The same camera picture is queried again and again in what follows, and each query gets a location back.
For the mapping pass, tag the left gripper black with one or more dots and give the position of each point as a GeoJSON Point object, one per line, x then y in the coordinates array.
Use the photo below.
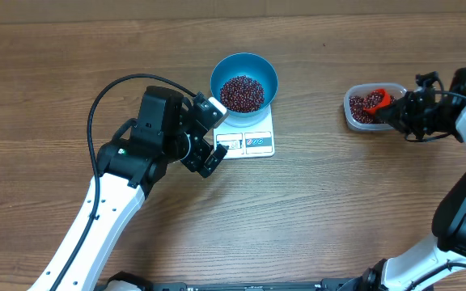
{"type": "Point", "coordinates": [194, 160]}

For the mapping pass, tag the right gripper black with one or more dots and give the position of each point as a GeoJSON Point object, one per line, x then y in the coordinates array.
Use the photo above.
{"type": "Point", "coordinates": [398, 112]}

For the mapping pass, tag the red scoop blue handle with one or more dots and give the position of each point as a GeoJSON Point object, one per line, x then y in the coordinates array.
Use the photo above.
{"type": "Point", "coordinates": [376, 100]}

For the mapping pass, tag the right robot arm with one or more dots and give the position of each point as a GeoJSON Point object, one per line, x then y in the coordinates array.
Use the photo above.
{"type": "Point", "coordinates": [443, 252]}

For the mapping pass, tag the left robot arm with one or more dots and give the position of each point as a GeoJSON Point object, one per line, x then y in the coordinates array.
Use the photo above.
{"type": "Point", "coordinates": [169, 128]}

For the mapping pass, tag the white digital kitchen scale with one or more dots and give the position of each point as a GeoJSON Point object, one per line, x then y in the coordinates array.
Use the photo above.
{"type": "Point", "coordinates": [247, 137]}

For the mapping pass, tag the red beans in bowl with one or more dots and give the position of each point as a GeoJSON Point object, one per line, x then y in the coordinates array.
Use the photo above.
{"type": "Point", "coordinates": [242, 94]}

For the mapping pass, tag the blue bowl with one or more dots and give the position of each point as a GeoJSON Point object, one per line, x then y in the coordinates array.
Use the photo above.
{"type": "Point", "coordinates": [248, 64]}

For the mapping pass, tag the clear plastic container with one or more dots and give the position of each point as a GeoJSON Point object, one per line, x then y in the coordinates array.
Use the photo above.
{"type": "Point", "coordinates": [395, 89]}

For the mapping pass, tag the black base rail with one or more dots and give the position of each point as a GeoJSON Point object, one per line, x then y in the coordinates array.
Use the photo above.
{"type": "Point", "coordinates": [128, 281]}

